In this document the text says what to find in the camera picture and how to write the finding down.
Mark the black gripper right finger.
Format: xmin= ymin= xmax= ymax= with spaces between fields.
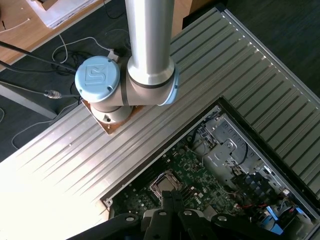
xmin=172 ymin=190 xmax=255 ymax=240

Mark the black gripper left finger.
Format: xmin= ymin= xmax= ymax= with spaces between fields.
xmin=66 ymin=190 xmax=174 ymax=240

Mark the silver square CPU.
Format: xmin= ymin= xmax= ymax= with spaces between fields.
xmin=156 ymin=177 xmax=176 ymax=193

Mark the metal CPU socket cover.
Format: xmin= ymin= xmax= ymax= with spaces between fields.
xmin=151 ymin=173 xmax=182 ymax=198

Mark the black CPU socket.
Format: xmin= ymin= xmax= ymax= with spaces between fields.
xmin=149 ymin=170 xmax=185 ymax=201

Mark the green motherboard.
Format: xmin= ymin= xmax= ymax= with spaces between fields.
xmin=112 ymin=139 xmax=241 ymax=240

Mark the silver metal drive cage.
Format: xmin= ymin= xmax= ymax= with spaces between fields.
xmin=197 ymin=117 xmax=253 ymax=176

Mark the blue disk carrier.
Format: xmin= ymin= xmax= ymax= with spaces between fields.
xmin=264 ymin=205 xmax=285 ymax=236

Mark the black open PC case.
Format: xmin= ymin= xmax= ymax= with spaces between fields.
xmin=99 ymin=96 xmax=320 ymax=240

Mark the blue plastic bay latch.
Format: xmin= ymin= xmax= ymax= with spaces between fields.
xmin=293 ymin=206 xmax=312 ymax=222

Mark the grey metal desk foot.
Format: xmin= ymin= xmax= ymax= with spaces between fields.
xmin=0 ymin=79 xmax=60 ymax=121

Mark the brown wooden side panel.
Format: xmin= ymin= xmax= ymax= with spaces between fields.
xmin=172 ymin=0 xmax=195 ymax=36

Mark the stack of white paper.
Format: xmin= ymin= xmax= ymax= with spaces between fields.
xmin=26 ymin=0 xmax=102 ymax=29

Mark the long wooden desk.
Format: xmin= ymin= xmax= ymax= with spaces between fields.
xmin=0 ymin=0 xmax=112 ymax=65

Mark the square brown base plate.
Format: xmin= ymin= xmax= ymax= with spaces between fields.
xmin=81 ymin=98 xmax=145 ymax=137

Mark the cable with silver plug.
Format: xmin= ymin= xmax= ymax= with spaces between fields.
xmin=0 ymin=79 xmax=81 ymax=101

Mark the thin white floor cable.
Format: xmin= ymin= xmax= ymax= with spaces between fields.
xmin=51 ymin=33 xmax=116 ymax=65

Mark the thick black floor cable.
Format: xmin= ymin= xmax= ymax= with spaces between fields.
xmin=0 ymin=41 xmax=81 ymax=76

